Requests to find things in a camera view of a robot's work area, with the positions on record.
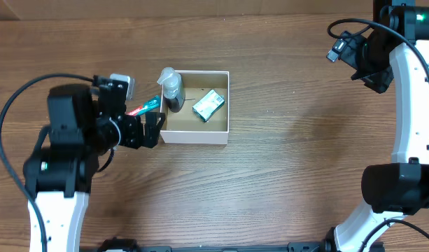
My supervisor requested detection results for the Colgate toothpaste tube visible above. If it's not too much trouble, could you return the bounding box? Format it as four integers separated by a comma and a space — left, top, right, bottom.
127, 95, 161, 116

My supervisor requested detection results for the green white soap box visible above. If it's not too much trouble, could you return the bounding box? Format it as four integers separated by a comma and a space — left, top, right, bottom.
192, 90, 225, 123

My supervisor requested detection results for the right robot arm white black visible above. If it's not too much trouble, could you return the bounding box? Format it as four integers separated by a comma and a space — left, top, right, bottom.
306, 1, 429, 251

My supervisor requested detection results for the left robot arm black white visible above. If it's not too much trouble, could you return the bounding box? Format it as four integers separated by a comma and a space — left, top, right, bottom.
23, 74, 166, 251

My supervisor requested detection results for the clear pump bottle dark liquid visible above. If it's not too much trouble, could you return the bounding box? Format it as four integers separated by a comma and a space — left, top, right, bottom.
157, 67, 185, 113

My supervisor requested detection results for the white cardboard box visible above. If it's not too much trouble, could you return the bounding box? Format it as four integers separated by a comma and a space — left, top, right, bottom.
160, 70, 230, 145

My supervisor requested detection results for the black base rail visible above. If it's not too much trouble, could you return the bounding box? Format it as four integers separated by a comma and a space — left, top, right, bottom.
78, 237, 336, 252

